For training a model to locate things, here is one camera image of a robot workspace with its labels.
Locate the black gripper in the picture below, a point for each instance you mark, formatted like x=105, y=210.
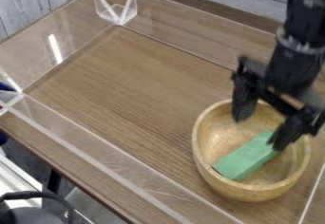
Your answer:
x=282, y=82

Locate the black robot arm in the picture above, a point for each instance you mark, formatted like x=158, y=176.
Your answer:
x=305, y=14

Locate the green rectangular block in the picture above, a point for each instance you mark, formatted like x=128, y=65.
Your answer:
x=247, y=159

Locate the clear acrylic barrier wall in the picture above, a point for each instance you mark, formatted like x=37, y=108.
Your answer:
x=107, y=98

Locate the blue object at left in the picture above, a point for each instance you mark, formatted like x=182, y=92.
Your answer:
x=5, y=87

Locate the black table leg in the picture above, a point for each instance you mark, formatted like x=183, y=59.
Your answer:
x=53, y=182

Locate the clear acrylic corner bracket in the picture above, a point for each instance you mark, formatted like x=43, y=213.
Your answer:
x=118, y=14

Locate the brown wooden bowl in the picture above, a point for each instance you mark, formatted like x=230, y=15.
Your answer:
x=216, y=136

